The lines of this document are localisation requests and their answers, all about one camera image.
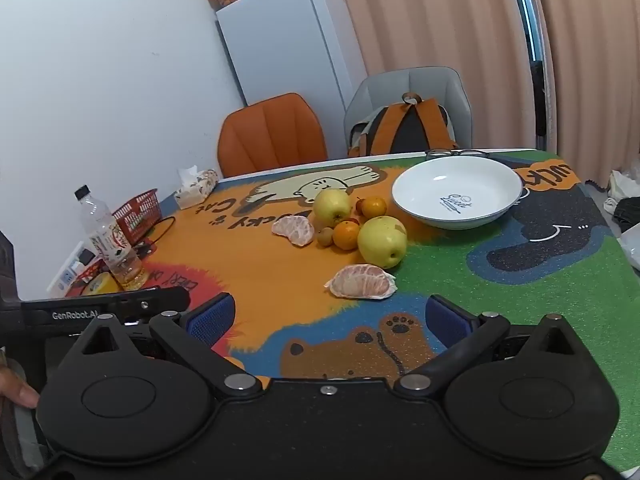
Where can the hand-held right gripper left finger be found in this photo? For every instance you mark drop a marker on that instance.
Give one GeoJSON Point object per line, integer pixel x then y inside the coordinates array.
{"type": "Point", "coordinates": [210, 320]}

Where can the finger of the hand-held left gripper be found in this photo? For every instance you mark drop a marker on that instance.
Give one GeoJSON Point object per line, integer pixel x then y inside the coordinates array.
{"type": "Point", "coordinates": [125, 305]}

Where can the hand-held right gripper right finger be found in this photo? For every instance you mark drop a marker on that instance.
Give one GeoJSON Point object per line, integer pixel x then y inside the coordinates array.
{"type": "Point", "coordinates": [447, 316]}

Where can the peeled pomelo segment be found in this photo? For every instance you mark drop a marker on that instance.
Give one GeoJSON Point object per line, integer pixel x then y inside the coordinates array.
{"type": "Point", "coordinates": [294, 231]}
{"type": "Point", "coordinates": [361, 282]}

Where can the large yellow pear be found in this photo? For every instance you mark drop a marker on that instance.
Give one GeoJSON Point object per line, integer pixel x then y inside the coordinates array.
{"type": "Point", "coordinates": [382, 242]}

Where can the white ceramic plate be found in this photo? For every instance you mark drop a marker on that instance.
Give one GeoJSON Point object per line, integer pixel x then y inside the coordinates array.
{"type": "Point", "coordinates": [455, 190]}

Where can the orange tangerine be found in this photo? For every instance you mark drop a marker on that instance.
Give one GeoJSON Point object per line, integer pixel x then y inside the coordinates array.
{"type": "Point", "coordinates": [346, 236]}

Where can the small tangerine with stem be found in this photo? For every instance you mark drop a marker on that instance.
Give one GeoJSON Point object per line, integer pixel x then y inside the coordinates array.
{"type": "Point", "coordinates": [374, 207]}

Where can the brown kiwi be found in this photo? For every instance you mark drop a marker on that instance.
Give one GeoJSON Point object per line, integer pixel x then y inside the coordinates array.
{"type": "Point", "coordinates": [325, 238]}

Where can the yellow pear with brown spot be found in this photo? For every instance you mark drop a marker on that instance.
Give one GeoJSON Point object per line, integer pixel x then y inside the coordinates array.
{"type": "Point", "coordinates": [331, 206]}

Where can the person's left hand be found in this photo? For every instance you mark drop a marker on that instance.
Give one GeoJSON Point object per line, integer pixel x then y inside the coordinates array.
{"type": "Point", "coordinates": [20, 390]}

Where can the yellow round lid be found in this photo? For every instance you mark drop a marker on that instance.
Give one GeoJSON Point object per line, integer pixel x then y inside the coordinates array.
{"type": "Point", "coordinates": [100, 284]}

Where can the clear plastic bottle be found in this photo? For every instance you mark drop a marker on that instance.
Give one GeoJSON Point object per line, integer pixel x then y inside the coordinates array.
{"type": "Point", "coordinates": [110, 245]}

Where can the white power strip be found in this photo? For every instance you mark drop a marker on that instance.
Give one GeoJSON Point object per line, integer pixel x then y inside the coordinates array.
{"type": "Point", "coordinates": [67, 272]}

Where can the cartoon cat printed table mat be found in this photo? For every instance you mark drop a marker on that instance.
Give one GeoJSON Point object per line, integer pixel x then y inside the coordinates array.
{"type": "Point", "coordinates": [280, 270]}

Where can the red plastic basket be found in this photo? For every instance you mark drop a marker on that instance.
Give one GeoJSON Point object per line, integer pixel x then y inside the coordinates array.
{"type": "Point", "coordinates": [137, 215]}

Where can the patterned tissue box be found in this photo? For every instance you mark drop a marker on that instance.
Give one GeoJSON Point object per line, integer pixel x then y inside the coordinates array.
{"type": "Point", "coordinates": [195, 190]}

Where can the eyeglasses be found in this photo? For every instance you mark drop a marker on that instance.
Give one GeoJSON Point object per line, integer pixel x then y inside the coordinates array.
{"type": "Point", "coordinates": [457, 152]}

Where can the orange and black backpack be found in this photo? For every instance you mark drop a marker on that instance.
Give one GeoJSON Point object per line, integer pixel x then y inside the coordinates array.
{"type": "Point", "coordinates": [405, 130]}

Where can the orange chair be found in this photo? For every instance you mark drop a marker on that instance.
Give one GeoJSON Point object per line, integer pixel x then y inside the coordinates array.
{"type": "Point", "coordinates": [270, 135]}

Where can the black clothing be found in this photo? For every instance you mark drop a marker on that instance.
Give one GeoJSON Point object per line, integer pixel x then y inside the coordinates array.
{"type": "Point", "coordinates": [629, 215]}

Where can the small white plastic bag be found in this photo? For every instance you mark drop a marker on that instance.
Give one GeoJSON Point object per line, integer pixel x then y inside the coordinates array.
{"type": "Point", "coordinates": [620, 187]}

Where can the grey chair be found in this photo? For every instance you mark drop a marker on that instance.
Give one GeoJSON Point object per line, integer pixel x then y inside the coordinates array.
{"type": "Point", "coordinates": [400, 85]}

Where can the white refrigerator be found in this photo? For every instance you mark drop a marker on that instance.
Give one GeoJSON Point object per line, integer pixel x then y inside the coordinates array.
{"type": "Point", "coordinates": [285, 40]}

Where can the pink curtain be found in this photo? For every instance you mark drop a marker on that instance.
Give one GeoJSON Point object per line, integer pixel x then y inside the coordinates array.
{"type": "Point", "coordinates": [590, 60]}
{"type": "Point", "coordinates": [425, 15]}

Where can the glass door frame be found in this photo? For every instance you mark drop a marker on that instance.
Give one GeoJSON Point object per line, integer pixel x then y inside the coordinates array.
{"type": "Point", "coordinates": [530, 20]}

